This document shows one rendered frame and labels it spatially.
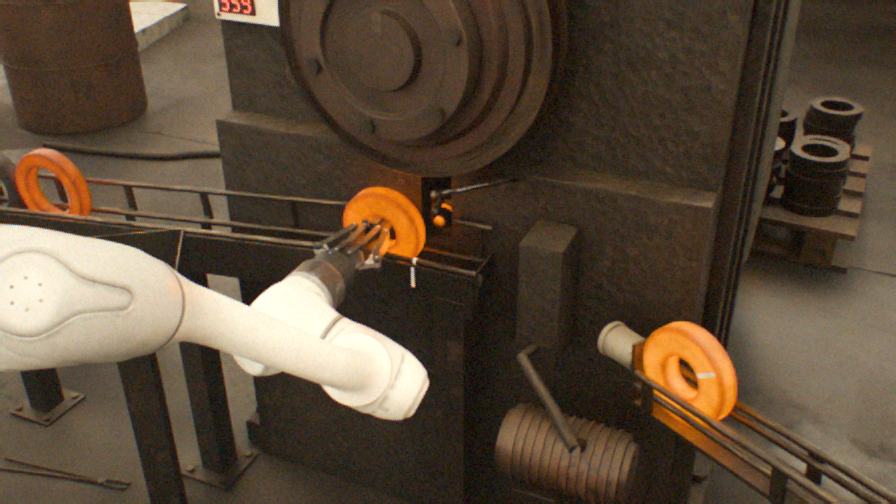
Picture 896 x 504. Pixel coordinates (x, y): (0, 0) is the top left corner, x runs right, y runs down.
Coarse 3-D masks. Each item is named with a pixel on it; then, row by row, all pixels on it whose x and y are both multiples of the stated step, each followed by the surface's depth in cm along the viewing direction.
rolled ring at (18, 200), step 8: (0, 152) 195; (0, 160) 194; (8, 160) 195; (0, 168) 193; (8, 168) 194; (0, 176) 194; (8, 176) 194; (8, 184) 195; (16, 184) 195; (8, 192) 196; (16, 192) 195; (8, 200) 197; (16, 200) 196; (24, 208) 199
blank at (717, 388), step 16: (656, 336) 129; (672, 336) 126; (688, 336) 124; (704, 336) 124; (656, 352) 130; (672, 352) 127; (688, 352) 125; (704, 352) 122; (720, 352) 122; (656, 368) 131; (672, 368) 131; (704, 368) 123; (720, 368) 121; (672, 384) 130; (704, 384) 124; (720, 384) 121; (736, 384) 123; (688, 400) 127; (704, 400) 125; (720, 400) 122; (672, 416) 131; (720, 416) 124
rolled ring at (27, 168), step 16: (32, 160) 189; (48, 160) 187; (64, 160) 188; (16, 176) 193; (32, 176) 194; (64, 176) 187; (80, 176) 188; (32, 192) 195; (80, 192) 188; (32, 208) 196; (48, 208) 196; (80, 208) 190
